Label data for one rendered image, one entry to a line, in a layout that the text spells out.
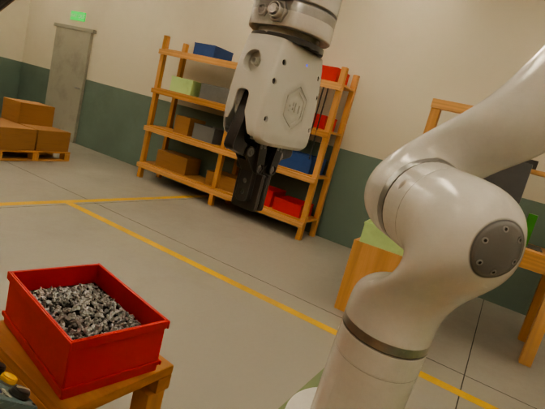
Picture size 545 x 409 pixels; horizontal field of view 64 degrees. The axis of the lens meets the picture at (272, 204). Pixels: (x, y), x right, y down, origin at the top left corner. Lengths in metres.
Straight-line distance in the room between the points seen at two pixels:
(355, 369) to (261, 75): 0.39
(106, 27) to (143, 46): 1.03
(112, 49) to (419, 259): 8.54
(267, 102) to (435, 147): 0.27
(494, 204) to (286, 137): 0.22
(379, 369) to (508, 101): 0.36
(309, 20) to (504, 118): 0.27
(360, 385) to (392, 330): 0.09
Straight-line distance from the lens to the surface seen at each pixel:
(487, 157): 0.62
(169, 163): 6.86
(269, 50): 0.42
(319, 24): 0.43
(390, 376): 0.60
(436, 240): 0.48
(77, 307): 1.05
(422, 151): 0.60
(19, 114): 7.25
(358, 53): 6.12
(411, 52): 5.93
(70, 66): 9.64
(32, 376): 1.00
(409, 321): 0.56
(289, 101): 0.43
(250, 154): 0.43
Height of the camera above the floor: 1.38
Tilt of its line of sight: 11 degrees down
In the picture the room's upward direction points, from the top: 15 degrees clockwise
